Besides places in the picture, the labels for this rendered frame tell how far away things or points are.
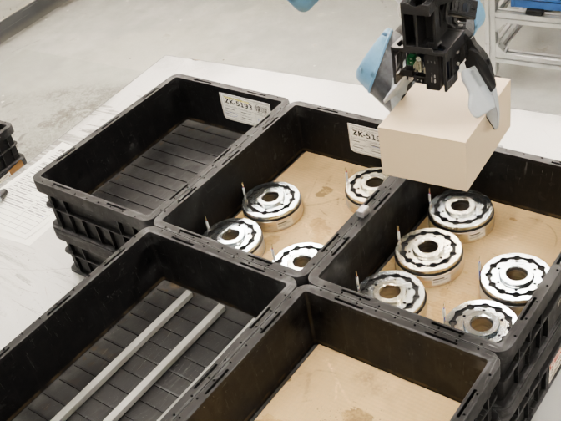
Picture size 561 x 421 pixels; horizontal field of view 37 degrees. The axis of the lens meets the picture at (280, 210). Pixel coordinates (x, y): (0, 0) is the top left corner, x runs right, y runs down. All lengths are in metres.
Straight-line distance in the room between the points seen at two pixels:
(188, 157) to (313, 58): 2.11
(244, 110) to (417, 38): 0.69
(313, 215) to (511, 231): 0.33
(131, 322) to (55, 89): 2.75
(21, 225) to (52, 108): 2.02
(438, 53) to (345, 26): 2.96
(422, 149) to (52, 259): 0.89
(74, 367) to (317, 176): 0.55
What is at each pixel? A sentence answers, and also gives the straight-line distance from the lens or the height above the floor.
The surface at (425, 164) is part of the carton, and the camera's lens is 1.12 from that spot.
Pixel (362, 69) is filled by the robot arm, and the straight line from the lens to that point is 1.65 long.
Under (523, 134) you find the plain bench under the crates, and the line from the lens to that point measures 1.85.
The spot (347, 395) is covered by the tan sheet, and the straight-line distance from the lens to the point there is 1.16.
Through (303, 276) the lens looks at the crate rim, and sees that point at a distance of 1.19.
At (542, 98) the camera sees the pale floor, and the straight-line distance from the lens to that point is 3.31.
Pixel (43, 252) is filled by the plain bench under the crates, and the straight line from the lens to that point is 1.78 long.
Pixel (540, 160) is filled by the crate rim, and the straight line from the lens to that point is 1.37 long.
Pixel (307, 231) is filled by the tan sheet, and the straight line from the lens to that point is 1.42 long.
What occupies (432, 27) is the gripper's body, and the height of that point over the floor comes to 1.25.
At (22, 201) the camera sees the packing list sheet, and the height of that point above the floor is 0.70.
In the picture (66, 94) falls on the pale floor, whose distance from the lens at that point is 3.94.
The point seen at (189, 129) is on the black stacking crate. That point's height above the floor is 0.83.
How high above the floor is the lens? 1.72
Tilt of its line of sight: 37 degrees down
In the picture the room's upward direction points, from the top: 12 degrees counter-clockwise
